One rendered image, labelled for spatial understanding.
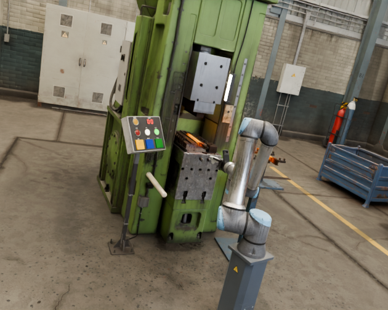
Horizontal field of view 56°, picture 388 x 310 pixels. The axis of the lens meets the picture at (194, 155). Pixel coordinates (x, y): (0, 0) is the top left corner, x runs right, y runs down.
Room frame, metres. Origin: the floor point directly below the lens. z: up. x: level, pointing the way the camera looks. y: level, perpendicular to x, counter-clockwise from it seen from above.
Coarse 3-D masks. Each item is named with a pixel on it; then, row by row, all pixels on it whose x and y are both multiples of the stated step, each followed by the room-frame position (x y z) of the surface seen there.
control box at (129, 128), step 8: (128, 120) 2.69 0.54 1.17; (144, 120) 2.81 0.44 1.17; (128, 128) 2.67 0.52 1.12; (136, 128) 2.72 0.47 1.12; (144, 128) 2.78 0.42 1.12; (152, 128) 2.85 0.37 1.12; (160, 128) 2.91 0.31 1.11; (128, 136) 2.66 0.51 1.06; (136, 136) 2.69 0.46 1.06; (144, 136) 2.75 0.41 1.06; (152, 136) 2.81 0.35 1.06; (160, 136) 2.88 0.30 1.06; (128, 144) 2.65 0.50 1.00; (144, 144) 2.72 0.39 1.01; (128, 152) 2.65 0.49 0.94; (136, 152) 2.63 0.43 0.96; (144, 152) 2.74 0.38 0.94
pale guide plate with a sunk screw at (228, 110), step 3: (225, 105) 3.39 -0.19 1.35; (228, 105) 3.41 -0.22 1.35; (231, 105) 3.42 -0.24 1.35; (225, 108) 3.39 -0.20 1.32; (228, 108) 3.41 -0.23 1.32; (231, 108) 3.42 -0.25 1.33; (225, 111) 3.40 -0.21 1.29; (228, 111) 3.42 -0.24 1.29; (231, 111) 3.42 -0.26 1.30; (222, 114) 3.41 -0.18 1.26; (225, 114) 3.40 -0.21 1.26; (228, 114) 3.42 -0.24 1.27; (231, 114) 3.43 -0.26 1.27; (222, 117) 3.39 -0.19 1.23; (225, 117) 3.40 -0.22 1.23; (228, 117) 3.42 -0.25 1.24; (222, 120) 3.39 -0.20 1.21; (225, 120) 3.41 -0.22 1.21; (228, 120) 3.42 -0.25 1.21
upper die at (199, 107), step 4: (184, 100) 3.32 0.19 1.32; (188, 100) 3.24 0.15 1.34; (192, 100) 3.17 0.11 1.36; (184, 104) 3.31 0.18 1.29; (188, 104) 3.22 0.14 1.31; (192, 104) 3.16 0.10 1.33; (196, 104) 3.13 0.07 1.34; (200, 104) 3.14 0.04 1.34; (204, 104) 3.16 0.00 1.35; (208, 104) 3.18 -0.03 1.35; (212, 104) 3.19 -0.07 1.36; (188, 108) 3.21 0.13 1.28; (192, 108) 3.14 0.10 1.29; (196, 108) 3.13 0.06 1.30; (200, 108) 3.15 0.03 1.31; (204, 108) 3.16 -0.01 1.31; (208, 108) 3.18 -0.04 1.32; (212, 108) 3.20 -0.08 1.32; (196, 112) 3.14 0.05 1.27; (200, 112) 3.15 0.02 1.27; (204, 112) 3.17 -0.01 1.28; (208, 112) 3.18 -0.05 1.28; (212, 112) 3.20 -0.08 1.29
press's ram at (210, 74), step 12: (192, 60) 3.19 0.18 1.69; (204, 60) 3.12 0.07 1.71; (216, 60) 3.17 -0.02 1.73; (228, 60) 3.22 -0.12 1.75; (192, 72) 3.15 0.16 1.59; (204, 72) 3.13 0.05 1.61; (216, 72) 3.18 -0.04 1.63; (192, 84) 3.11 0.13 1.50; (204, 84) 3.14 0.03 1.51; (216, 84) 3.19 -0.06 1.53; (192, 96) 3.10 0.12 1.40; (204, 96) 3.15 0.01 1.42; (216, 96) 3.20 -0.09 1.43
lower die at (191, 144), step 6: (180, 132) 3.47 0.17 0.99; (174, 138) 3.37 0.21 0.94; (180, 138) 3.26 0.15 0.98; (192, 138) 3.28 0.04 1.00; (198, 138) 3.36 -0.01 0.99; (186, 144) 3.12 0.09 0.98; (192, 144) 3.14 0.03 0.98; (204, 144) 3.20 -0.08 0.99; (192, 150) 3.15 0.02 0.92; (198, 150) 3.18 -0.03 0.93; (204, 150) 3.20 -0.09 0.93
